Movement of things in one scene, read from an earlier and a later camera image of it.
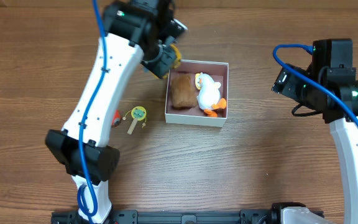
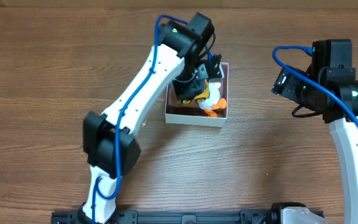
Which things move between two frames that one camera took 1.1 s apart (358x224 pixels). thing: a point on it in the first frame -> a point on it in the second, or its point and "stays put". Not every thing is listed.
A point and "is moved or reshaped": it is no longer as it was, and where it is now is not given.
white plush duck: (209, 96) stays put
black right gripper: (286, 82) stays put
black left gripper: (162, 66) -> (190, 91)
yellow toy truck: (170, 60) is moved or reshaped
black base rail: (178, 216) stays put
